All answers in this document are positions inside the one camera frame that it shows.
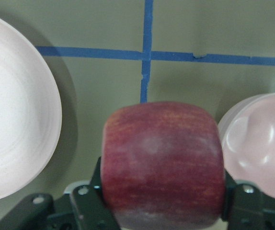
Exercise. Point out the pink bowl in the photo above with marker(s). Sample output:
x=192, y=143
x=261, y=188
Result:
x=247, y=134

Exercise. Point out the red apple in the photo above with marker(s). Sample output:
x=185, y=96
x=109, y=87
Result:
x=162, y=167

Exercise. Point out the pink plate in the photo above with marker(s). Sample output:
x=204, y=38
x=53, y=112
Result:
x=30, y=111

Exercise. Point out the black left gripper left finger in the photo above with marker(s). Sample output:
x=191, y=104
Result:
x=89, y=208

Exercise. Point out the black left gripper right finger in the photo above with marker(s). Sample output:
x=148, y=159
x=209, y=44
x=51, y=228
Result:
x=244, y=205

